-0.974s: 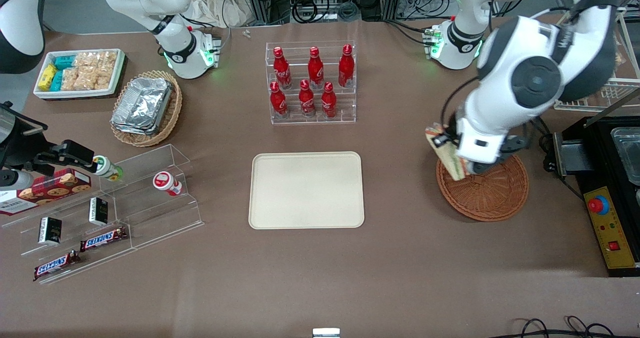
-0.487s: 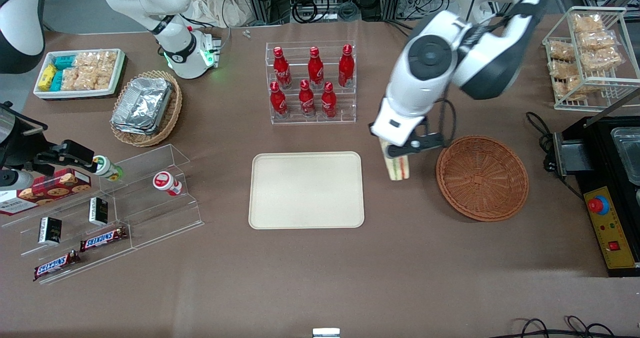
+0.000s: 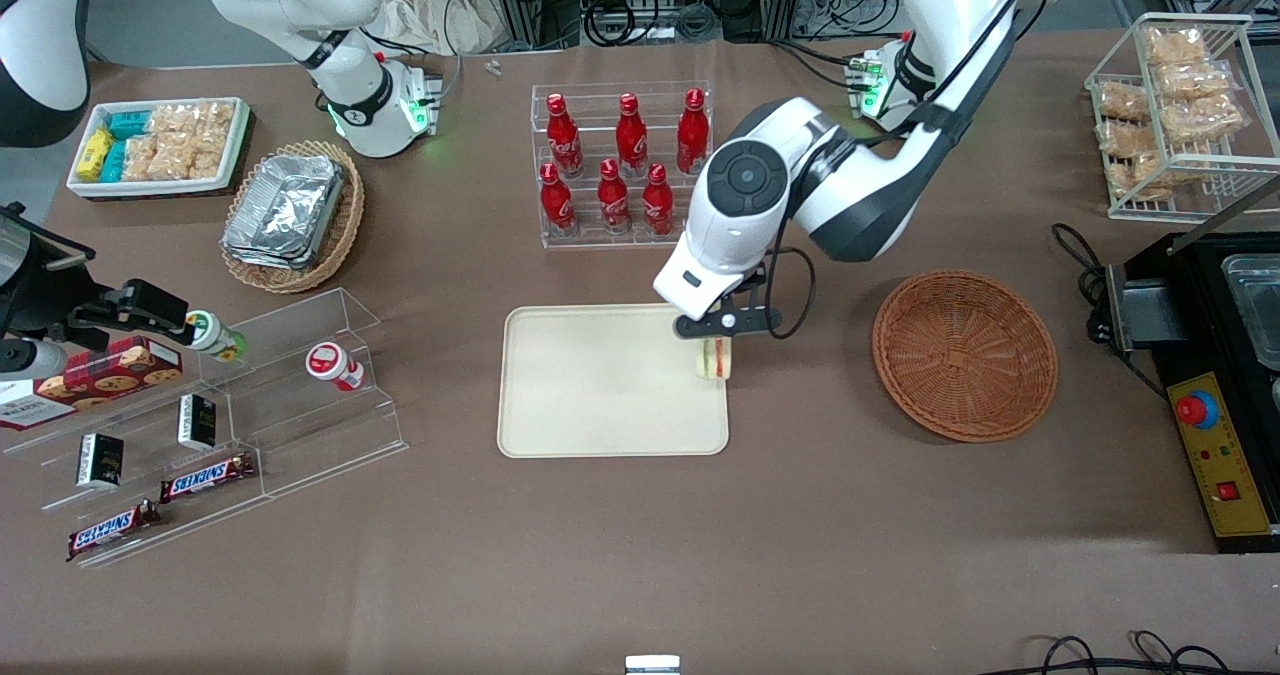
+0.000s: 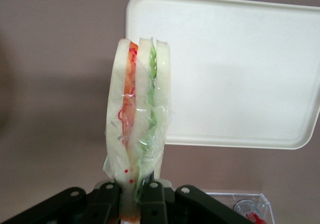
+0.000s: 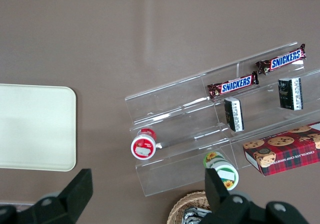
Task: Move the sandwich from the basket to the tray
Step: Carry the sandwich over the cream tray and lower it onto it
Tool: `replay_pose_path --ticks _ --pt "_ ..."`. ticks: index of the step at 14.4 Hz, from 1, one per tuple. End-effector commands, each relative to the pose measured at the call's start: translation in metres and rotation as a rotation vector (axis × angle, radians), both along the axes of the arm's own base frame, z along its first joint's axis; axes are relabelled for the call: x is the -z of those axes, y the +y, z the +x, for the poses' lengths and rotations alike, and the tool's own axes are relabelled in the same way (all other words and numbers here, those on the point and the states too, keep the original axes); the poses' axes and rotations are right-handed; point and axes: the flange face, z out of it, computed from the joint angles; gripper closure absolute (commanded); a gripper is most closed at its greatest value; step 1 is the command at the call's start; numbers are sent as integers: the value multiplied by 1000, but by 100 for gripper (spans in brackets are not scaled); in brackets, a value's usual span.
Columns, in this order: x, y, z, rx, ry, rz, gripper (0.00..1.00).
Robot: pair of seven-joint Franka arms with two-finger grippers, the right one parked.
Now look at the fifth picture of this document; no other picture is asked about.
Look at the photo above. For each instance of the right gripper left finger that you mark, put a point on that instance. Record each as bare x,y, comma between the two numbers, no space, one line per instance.
65,204

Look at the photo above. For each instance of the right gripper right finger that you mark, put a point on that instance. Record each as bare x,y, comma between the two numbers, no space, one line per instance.
225,209

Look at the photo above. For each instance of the oval wicker basket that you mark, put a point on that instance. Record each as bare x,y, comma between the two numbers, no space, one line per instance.
182,204

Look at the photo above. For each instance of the beige plastic tray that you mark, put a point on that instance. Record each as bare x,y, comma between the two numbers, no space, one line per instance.
37,126

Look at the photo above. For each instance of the stacked foil containers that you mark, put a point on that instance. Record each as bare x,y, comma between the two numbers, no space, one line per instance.
195,215

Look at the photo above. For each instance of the green sunflower cup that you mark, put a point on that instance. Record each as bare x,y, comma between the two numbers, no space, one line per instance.
217,162

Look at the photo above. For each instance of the red plaid cookie box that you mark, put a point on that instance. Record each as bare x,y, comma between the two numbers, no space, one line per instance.
287,151

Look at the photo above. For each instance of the small black chocolate box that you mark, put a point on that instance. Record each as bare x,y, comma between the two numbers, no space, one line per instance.
234,115
290,93

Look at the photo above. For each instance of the red white cup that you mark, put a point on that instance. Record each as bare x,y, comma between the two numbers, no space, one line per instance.
143,146

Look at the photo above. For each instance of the clear acrylic stepped shelf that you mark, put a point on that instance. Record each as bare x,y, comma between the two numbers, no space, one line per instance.
265,113
175,123

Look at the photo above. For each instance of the Snickers bar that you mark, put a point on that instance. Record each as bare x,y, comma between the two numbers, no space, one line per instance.
282,59
235,85

